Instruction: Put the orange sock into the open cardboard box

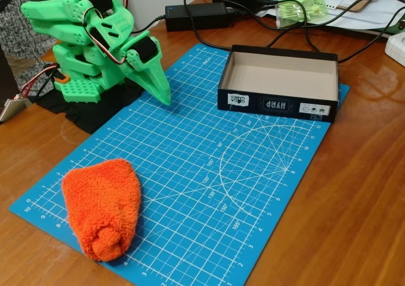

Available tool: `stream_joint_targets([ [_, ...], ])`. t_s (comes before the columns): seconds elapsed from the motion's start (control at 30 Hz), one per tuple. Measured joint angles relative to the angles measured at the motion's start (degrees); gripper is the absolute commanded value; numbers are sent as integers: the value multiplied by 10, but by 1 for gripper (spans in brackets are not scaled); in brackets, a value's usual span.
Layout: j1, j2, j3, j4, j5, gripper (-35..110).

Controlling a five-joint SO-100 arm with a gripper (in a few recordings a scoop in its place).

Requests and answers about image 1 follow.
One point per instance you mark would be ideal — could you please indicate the green gripper black servo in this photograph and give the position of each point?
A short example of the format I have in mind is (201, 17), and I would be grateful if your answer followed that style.
(151, 65)

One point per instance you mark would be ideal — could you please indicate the orange fluffy sock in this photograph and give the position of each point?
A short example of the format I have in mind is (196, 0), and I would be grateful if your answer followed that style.
(101, 200)

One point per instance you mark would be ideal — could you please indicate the green 3D-printed robot arm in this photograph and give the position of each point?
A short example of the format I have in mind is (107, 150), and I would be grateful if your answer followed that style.
(47, 14)

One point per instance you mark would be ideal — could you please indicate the white plastic object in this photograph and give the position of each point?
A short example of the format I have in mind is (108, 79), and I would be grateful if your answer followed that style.
(395, 48)

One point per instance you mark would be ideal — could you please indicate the black base pad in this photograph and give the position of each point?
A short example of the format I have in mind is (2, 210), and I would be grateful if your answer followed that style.
(85, 118)

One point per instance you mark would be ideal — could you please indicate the large black power adapter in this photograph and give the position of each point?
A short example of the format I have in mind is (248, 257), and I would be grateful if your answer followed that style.
(199, 15)

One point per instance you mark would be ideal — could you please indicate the small orange clip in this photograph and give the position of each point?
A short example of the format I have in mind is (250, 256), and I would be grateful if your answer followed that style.
(62, 78)

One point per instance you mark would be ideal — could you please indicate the blue cutting mat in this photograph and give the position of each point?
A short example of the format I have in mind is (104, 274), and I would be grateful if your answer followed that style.
(190, 178)

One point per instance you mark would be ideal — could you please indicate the black cardboard box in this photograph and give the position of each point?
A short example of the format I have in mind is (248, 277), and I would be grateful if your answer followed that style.
(278, 105)

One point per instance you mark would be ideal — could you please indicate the grey speckled fabric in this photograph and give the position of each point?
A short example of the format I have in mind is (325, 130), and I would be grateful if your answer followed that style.
(19, 42)

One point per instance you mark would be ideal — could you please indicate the silver flat device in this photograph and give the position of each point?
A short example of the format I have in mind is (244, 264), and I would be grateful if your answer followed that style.
(12, 109)

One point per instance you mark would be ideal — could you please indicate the clear plastic cup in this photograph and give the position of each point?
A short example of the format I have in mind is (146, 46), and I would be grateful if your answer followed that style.
(297, 1)

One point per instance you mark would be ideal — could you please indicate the white paper sheets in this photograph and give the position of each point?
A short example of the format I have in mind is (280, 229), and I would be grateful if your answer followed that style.
(357, 20)

